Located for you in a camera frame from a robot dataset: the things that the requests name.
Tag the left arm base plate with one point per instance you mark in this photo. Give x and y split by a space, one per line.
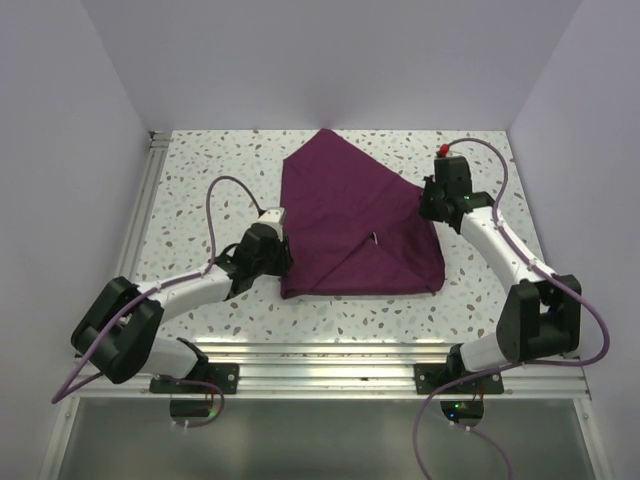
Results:
224 376

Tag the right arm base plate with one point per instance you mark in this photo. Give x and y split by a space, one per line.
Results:
457 380

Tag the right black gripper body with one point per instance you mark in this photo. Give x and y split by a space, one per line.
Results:
429 203

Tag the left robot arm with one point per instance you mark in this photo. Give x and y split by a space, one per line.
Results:
119 333

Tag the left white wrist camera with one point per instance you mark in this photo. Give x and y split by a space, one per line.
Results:
274 218

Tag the purple cloth mat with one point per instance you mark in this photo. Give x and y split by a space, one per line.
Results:
353 225

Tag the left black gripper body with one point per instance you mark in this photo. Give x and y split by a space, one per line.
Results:
276 262

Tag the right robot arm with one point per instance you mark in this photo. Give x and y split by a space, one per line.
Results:
539 319

